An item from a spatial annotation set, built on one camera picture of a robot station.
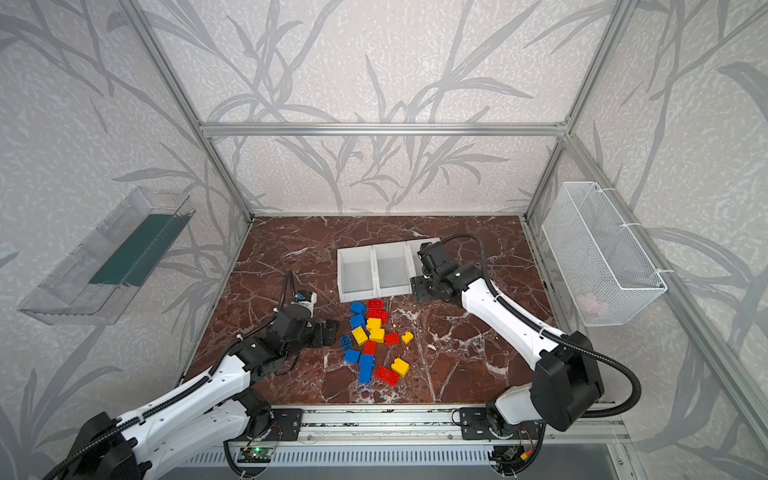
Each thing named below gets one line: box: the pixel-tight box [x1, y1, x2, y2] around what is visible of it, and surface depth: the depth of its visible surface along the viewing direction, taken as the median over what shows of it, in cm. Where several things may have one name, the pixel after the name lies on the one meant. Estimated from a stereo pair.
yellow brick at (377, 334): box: [367, 322, 385, 344], surface depth 90 cm
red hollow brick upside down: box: [367, 299, 385, 313], surface depth 95 cm
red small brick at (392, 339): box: [384, 332, 401, 347], surface depth 89 cm
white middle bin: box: [372, 242, 412, 298], surface depth 104 cm
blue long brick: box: [359, 354, 375, 384], surface depth 84 cm
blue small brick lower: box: [344, 349, 361, 363], surface depth 86 cm
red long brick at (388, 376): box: [374, 365, 400, 387], surface depth 82 cm
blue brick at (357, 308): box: [349, 300, 366, 315], surface depth 94 cm
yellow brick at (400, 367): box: [391, 357, 410, 378], surface depth 83 cm
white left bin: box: [337, 245, 378, 303], surface depth 101 cm
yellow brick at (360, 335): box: [351, 326, 369, 346], surface depth 89 cm
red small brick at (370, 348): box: [364, 340, 377, 356], surface depth 88 cm
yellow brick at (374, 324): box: [366, 318, 382, 330], surface depth 91 cm
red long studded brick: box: [368, 308, 389, 324], surface depth 93 cm
